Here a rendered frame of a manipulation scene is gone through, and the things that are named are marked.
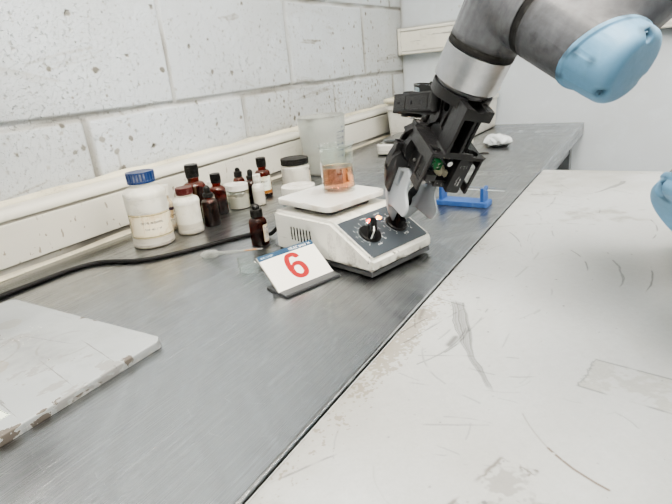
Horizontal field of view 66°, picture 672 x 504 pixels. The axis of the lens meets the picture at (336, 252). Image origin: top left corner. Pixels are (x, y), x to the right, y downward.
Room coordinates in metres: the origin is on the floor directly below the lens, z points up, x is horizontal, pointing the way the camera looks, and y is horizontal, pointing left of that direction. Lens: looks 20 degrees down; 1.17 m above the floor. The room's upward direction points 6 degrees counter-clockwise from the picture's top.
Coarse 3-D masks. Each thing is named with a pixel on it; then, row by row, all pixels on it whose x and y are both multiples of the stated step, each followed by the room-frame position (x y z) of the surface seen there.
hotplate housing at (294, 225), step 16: (288, 208) 0.77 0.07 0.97; (352, 208) 0.73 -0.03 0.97; (368, 208) 0.73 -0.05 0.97; (288, 224) 0.74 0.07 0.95; (304, 224) 0.71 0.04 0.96; (320, 224) 0.69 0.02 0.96; (336, 224) 0.67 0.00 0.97; (288, 240) 0.75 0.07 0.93; (304, 240) 0.72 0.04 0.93; (320, 240) 0.69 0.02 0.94; (336, 240) 0.67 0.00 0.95; (352, 240) 0.65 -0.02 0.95; (416, 240) 0.69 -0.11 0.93; (336, 256) 0.67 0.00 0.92; (352, 256) 0.65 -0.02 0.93; (368, 256) 0.63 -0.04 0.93; (384, 256) 0.64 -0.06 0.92; (400, 256) 0.66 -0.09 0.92; (368, 272) 0.63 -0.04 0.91
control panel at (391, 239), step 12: (360, 216) 0.70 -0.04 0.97; (372, 216) 0.71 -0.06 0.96; (384, 216) 0.72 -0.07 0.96; (348, 228) 0.67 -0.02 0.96; (384, 228) 0.69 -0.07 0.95; (408, 228) 0.70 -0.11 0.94; (420, 228) 0.71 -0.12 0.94; (360, 240) 0.65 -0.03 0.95; (384, 240) 0.67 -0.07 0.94; (396, 240) 0.67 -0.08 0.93; (408, 240) 0.68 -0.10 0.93; (372, 252) 0.64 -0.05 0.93; (384, 252) 0.64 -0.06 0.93
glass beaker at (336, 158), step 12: (324, 144) 0.80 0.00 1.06; (336, 144) 0.80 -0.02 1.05; (348, 144) 0.80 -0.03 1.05; (324, 156) 0.76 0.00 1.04; (336, 156) 0.75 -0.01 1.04; (348, 156) 0.76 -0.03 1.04; (324, 168) 0.76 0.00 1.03; (336, 168) 0.75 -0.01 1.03; (348, 168) 0.76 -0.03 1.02; (324, 180) 0.76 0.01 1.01; (336, 180) 0.75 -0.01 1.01; (348, 180) 0.76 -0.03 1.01; (324, 192) 0.77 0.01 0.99; (336, 192) 0.75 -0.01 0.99
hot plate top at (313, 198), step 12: (300, 192) 0.79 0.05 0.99; (312, 192) 0.78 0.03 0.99; (348, 192) 0.76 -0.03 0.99; (360, 192) 0.75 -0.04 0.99; (372, 192) 0.74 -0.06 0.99; (288, 204) 0.75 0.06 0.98; (300, 204) 0.73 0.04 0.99; (312, 204) 0.71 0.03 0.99; (324, 204) 0.70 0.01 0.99; (336, 204) 0.70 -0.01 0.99; (348, 204) 0.71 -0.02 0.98
